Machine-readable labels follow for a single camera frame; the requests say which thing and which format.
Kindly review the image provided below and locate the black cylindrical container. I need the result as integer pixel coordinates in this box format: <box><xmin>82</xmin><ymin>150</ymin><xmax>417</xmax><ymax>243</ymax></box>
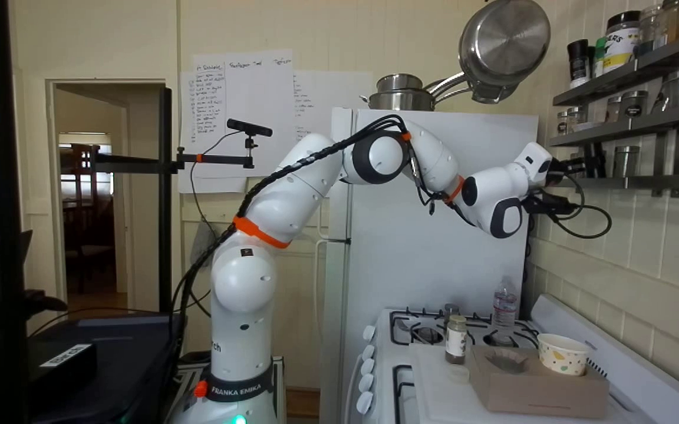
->
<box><xmin>590</xmin><ymin>147</ymin><xmax>612</xmax><ymax>180</ymax></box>

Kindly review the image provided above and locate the white green label jar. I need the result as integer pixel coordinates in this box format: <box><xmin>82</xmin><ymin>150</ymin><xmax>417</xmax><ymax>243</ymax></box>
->
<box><xmin>595</xmin><ymin>11</ymin><xmax>644</xmax><ymax>78</ymax></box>

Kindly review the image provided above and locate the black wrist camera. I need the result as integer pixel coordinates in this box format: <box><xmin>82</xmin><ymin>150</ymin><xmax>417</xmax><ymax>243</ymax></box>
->
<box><xmin>527</xmin><ymin>192</ymin><xmax>576</xmax><ymax>220</ymax></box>

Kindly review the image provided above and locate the black stand-mounted camera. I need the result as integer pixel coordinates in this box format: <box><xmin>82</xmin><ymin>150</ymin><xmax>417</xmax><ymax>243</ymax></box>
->
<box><xmin>224</xmin><ymin>115</ymin><xmax>276</xmax><ymax>141</ymax></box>

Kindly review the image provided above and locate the confetti print paper cup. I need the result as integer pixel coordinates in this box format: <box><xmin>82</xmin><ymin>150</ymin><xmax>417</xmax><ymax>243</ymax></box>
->
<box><xmin>536</xmin><ymin>333</ymin><xmax>592</xmax><ymax>377</ymax></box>

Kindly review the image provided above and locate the brown cardboard cup carrier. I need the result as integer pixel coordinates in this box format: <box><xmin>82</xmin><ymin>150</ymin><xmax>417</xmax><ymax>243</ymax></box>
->
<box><xmin>467</xmin><ymin>344</ymin><xmax>612</xmax><ymax>419</ymax></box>

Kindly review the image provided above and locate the small glass spice jar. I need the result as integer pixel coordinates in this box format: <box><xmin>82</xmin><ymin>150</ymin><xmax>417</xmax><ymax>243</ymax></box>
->
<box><xmin>607</xmin><ymin>92</ymin><xmax>631</xmax><ymax>125</ymax></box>
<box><xmin>625</xmin><ymin>91</ymin><xmax>652</xmax><ymax>122</ymax></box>
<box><xmin>556</xmin><ymin>106</ymin><xmax>582</xmax><ymax>137</ymax></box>

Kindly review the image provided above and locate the black equipment case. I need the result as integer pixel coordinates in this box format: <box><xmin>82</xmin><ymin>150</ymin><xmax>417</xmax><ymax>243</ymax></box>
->
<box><xmin>29</xmin><ymin>311</ymin><xmax>192</xmax><ymax>424</ymax></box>

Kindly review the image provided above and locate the white refrigerator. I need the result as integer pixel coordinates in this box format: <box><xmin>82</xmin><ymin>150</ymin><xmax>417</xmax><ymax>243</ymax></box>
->
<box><xmin>319</xmin><ymin>106</ymin><xmax>540</xmax><ymax>424</ymax></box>

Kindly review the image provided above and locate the white door frame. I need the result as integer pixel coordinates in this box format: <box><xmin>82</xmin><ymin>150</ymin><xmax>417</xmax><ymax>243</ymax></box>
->
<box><xmin>45</xmin><ymin>75</ymin><xmax>180</xmax><ymax>317</ymax></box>

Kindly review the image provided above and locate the small metal shaker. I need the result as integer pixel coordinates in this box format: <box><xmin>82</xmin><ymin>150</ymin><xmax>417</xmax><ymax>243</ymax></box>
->
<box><xmin>662</xmin><ymin>69</ymin><xmax>679</xmax><ymax>111</ymax></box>

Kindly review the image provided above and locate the amber glass jar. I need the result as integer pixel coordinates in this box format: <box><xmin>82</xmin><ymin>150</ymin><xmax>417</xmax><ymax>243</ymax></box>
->
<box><xmin>647</xmin><ymin>0</ymin><xmax>679</xmax><ymax>51</ymax></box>

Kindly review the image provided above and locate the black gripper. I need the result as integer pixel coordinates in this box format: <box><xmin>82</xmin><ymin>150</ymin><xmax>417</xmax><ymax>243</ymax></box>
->
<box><xmin>550</xmin><ymin>159</ymin><xmax>599</xmax><ymax>180</ymax></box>

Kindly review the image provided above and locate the stainless steel pot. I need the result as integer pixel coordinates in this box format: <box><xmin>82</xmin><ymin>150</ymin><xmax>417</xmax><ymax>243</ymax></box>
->
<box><xmin>364</xmin><ymin>72</ymin><xmax>438</xmax><ymax>113</ymax></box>

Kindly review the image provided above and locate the hanging stainless steel pan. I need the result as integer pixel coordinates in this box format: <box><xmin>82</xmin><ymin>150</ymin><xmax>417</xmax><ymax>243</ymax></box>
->
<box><xmin>425</xmin><ymin>0</ymin><xmax>554</xmax><ymax>106</ymax></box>

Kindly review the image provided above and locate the clear plastic water bottle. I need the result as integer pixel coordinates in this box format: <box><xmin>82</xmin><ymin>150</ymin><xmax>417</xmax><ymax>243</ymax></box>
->
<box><xmin>491</xmin><ymin>277</ymin><xmax>522</xmax><ymax>331</ymax></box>

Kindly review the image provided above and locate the dark wooden furniture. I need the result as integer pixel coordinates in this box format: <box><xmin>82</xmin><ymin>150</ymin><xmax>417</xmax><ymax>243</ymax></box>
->
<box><xmin>60</xmin><ymin>141</ymin><xmax>120</xmax><ymax>300</ymax></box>

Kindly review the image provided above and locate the dark glass jar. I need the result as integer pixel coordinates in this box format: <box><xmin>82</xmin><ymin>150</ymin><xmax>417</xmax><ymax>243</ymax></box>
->
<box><xmin>567</xmin><ymin>39</ymin><xmax>595</xmax><ymax>91</ymax></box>

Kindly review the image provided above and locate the black box white label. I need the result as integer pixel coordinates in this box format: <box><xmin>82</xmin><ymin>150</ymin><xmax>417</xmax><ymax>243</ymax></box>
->
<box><xmin>26</xmin><ymin>340</ymin><xmax>100</xmax><ymax>391</ymax></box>

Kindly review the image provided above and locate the white gas stove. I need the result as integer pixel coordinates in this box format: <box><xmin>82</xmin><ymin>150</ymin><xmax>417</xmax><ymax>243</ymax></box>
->
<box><xmin>344</xmin><ymin>293</ymin><xmax>679</xmax><ymax>424</ymax></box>

